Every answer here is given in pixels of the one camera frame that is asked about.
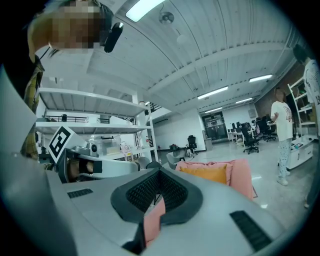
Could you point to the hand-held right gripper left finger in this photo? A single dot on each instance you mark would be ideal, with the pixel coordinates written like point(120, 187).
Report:
point(100, 212)

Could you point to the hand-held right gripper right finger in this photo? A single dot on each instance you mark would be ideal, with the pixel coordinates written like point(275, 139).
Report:
point(212, 220)

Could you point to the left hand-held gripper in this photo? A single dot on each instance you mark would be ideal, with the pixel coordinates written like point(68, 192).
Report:
point(60, 145)

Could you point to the orange cushion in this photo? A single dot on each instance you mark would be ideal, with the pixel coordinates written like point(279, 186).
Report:
point(207, 173)

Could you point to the person's left hand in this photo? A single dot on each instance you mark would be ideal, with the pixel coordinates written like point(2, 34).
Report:
point(75, 168)

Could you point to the grey shell chair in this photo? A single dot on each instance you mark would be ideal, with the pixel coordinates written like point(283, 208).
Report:
point(143, 162)

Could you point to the clear lidded storage box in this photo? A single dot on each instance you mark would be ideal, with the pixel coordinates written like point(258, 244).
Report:
point(106, 147)

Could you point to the pink padded armchair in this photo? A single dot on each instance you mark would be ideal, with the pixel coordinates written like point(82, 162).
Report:
point(241, 175)

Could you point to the white tub chair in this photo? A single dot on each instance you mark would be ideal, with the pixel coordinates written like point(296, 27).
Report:
point(173, 161)

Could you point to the black office chair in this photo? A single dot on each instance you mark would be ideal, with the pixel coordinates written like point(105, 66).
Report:
point(248, 136)
point(192, 142)
point(265, 127)

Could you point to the row of office desks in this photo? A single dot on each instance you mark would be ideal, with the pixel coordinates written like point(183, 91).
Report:
point(236, 135)

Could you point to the black framed glass door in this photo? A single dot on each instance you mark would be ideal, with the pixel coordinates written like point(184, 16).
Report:
point(213, 126)

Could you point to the long ceiling light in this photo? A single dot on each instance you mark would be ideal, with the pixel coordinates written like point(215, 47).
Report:
point(260, 78)
point(212, 92)
point(243, 100)
point(213, 109)
point(143, 8)

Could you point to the white low cabinet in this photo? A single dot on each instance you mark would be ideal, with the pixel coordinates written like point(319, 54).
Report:
point(301, 152)

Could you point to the person's torso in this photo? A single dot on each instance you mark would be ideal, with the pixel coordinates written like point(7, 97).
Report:
point(32, 87)

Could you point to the white ceiling dome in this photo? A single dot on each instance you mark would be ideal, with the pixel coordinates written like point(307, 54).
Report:
point(182, 39)

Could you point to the white bookshelf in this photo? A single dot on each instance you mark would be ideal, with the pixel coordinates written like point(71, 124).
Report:
point(305, 110)

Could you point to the person's head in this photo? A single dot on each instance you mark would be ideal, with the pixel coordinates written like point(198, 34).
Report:
point(75, 25)

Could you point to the round ceiling fixture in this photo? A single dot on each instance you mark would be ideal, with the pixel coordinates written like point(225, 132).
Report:
point(166, 18)

